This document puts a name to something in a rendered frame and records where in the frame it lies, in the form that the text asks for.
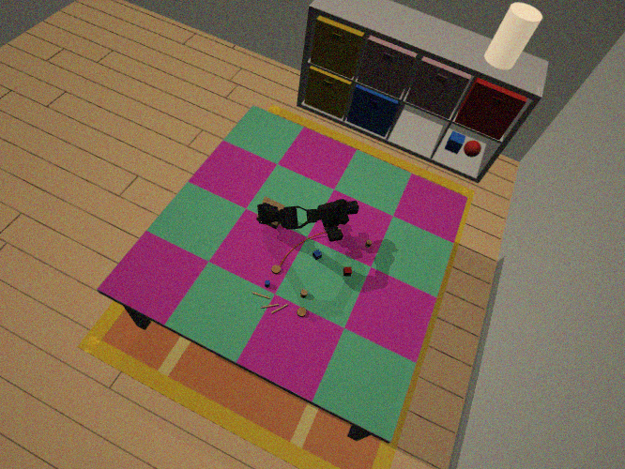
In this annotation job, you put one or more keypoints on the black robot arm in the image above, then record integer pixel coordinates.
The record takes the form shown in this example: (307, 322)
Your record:
(288, 216)

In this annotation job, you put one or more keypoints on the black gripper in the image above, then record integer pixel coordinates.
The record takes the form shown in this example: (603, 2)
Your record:
(331, 229)

